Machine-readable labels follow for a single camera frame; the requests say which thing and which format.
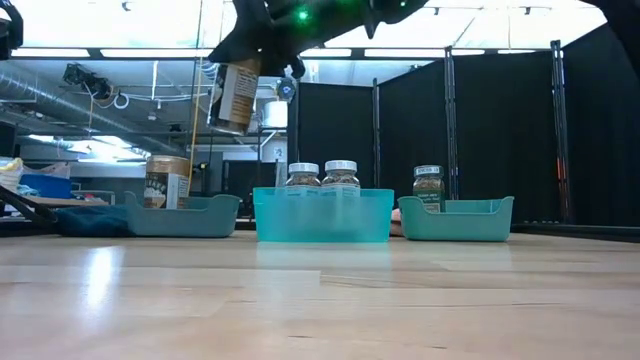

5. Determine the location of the yellow hanging strap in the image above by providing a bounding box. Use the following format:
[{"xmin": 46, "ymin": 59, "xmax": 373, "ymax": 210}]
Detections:
[{"xmin": 187, "ymin": 0, "xmax": 205, "ymax": 177}]

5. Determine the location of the wooden background table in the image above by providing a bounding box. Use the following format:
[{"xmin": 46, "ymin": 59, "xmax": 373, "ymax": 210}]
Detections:
[{"xmin": 0, "ymin": 194, "xmax": 109, "ymax": 209}]

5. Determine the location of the white cylindrical background object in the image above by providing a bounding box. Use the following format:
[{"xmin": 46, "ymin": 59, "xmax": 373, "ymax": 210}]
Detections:
[{"xmin": 262, "ymin": 99, "xmax": 290, "ymax": 130}]

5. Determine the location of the translucent turquoise plastic bin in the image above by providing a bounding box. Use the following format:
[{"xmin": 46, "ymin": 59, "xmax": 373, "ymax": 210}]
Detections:
[{"xmin": 252, "ymin": 187, "xmax": 396, "ymax": 245}]

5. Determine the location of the teal plastic bin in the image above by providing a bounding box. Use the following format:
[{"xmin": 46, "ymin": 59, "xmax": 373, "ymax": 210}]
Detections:
[{"xmin": 397, "ymin": 195, "xmax": 515, "ymax": 243}]

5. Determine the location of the silver ventilation duct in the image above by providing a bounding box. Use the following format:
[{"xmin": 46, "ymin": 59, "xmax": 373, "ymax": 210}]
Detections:
[{"xmin": 0, "ymin": 64, "xmax": 181, "ymax": 154}]

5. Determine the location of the gold-lid furikake seasoning jar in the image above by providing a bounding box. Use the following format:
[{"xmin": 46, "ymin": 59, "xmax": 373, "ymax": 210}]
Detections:
[
  {"xmin": 207, "ymin": 57, "xmax": 263, "ymax": 137},
  {"xmin": 143, "ymin": 154, "xmax": 192, "ymax": 210}
]

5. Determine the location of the grey-blue plastic bin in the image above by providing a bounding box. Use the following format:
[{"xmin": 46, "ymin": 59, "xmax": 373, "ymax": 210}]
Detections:
[{"xmin": 123, "ymin": 191, "xmax": 242, "ymax": 239}]

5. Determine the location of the cream fabric bundle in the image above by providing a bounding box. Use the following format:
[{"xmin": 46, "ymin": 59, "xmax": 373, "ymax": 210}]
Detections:
[{"xmin": 0, "ymin": 157, "xmax": 24, "ymax": 196}]

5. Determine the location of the blue storage box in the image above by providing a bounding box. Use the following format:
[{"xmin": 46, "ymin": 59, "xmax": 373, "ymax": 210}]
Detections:
[{"xmin": 19, "ymin": 173, "xmax": 72, "ymax": 200}]

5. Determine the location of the black ceiling-mounted equipment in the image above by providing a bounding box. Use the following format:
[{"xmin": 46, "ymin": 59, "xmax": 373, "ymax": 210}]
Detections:
[{"xmin": 62, "ymin": 63, "xmax": 114, "ymax": 101}]

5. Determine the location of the navy blue cloth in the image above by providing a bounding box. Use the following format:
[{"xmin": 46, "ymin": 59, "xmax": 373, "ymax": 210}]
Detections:
[{"xmin": 53, "ymin": 204, "xmax": 132, "ymax": 238}]

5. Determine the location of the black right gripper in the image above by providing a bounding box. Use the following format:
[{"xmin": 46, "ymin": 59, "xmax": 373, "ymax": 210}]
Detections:
[{"xmin": 208, "ymin": 0, "xmax": 327, "ymax": 80}]

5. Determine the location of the green-lid spice jar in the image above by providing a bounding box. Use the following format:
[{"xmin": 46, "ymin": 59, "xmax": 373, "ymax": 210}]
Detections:
[{"xmin": 412, "ymin": 164, "xmax": 446, "ymax": 214}]

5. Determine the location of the white-lid spice jar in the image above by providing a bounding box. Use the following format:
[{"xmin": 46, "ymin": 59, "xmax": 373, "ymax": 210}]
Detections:
[
  {"xmin": 284, "ymin": 162, "xmax": 322, "ymax": 199},
  {"xmin": 321, "ymin": 159, "xmax": 361, "ymax": 199}
]

